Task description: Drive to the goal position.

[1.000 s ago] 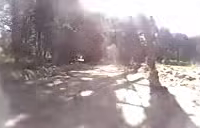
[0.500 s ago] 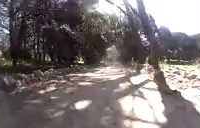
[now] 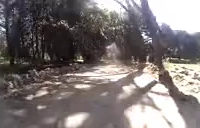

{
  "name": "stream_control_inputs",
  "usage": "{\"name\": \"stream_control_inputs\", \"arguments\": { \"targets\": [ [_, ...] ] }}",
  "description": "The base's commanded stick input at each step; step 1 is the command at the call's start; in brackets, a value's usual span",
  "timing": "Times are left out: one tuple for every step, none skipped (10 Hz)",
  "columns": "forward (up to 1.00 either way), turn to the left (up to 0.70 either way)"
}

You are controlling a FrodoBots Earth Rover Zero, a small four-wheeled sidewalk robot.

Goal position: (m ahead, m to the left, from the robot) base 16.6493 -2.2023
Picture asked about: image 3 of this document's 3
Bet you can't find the leaf litter verge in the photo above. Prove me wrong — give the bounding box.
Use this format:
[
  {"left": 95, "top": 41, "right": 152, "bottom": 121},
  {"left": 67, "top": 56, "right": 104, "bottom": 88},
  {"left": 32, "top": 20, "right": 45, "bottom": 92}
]
[{"left": 0, "top": 61, "right": 89, "bottom": 99}]

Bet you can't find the leaning tree trunk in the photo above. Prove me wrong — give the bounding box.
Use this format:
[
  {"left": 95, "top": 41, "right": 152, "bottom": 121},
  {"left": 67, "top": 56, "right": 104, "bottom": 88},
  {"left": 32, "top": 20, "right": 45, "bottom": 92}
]
[{"left": 139, "top": 0, "right": 166, "bottom": 69}]

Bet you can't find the wood of trees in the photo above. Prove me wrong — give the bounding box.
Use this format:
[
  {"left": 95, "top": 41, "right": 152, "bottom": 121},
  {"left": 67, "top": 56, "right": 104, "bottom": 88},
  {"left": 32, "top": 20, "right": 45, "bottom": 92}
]
[{"left": 0, "top": 0, "right": 200, "bottom": 66}]

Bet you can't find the brown dirt path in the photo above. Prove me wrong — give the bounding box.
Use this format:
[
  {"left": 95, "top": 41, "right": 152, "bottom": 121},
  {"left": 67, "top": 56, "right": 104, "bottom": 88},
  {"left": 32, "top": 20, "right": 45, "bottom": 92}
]
[{"left": 0, "top": 61, "right": 200, "bottom": 128}]

